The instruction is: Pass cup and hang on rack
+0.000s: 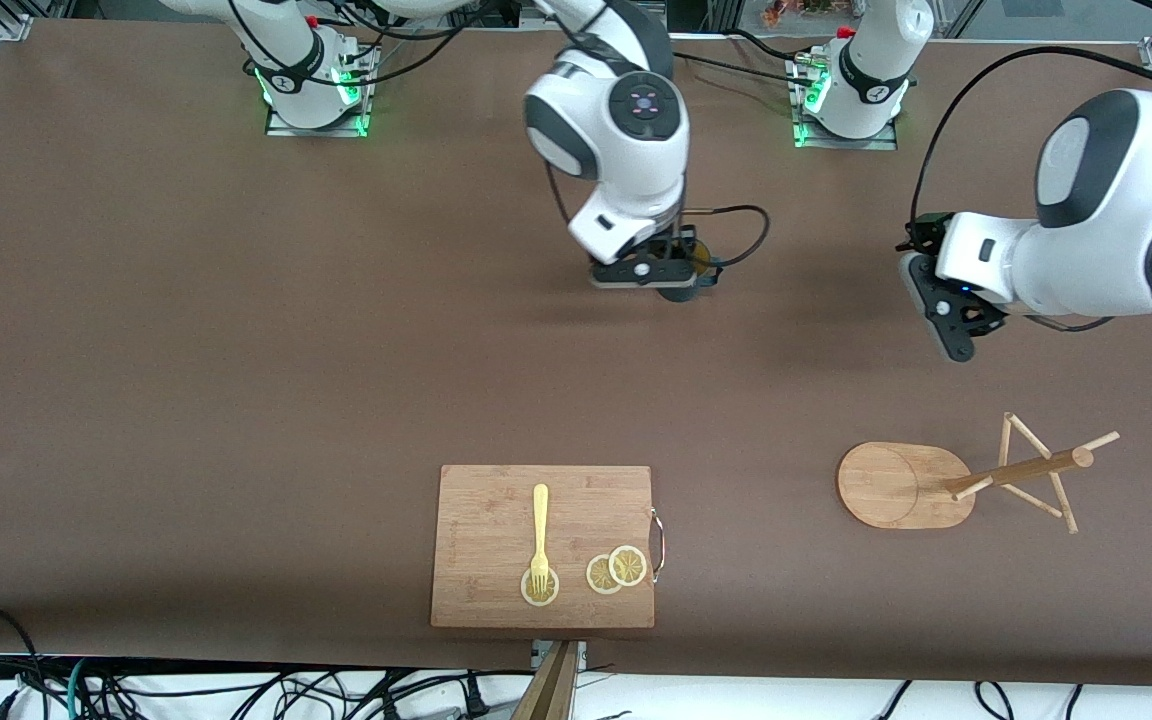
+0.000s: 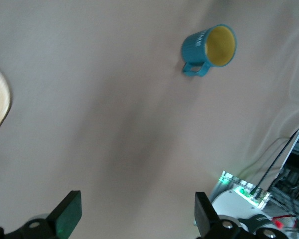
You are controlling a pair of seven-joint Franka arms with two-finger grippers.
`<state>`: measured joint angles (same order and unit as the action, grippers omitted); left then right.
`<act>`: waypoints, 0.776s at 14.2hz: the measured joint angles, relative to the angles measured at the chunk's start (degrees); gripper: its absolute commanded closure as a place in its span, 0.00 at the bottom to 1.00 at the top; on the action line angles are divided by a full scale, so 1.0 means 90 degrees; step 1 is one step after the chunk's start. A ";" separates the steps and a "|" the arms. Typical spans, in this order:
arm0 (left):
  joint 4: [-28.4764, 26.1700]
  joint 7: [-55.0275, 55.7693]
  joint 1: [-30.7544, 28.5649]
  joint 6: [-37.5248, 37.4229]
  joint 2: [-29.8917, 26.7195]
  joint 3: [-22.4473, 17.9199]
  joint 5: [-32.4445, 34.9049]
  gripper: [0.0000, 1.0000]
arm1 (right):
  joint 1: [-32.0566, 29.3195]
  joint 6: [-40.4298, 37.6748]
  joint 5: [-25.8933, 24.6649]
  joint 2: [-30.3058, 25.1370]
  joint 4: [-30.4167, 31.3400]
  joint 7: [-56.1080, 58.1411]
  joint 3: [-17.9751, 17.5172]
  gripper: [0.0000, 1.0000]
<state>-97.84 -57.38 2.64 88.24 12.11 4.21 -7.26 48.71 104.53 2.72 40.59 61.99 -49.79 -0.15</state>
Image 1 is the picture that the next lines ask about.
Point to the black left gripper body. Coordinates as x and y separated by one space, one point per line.
926 233

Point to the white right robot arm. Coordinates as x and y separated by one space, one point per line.
626 170

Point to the wooden mug rack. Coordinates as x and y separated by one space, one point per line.
901 485

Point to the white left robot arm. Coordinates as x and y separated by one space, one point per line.
1086 250

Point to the yellow plastic fork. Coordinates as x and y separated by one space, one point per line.
540 520

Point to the wooden cutting board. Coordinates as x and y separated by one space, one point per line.
496 540

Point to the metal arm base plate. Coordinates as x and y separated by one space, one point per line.
836 142
281 127

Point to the wooden post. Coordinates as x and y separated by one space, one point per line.
548 690

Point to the lemon slice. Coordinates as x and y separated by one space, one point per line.
628 565
598 577
528 597

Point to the small metal bracket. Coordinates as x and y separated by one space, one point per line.
581 655

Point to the teal cup yellow inside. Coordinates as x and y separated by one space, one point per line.
701 255

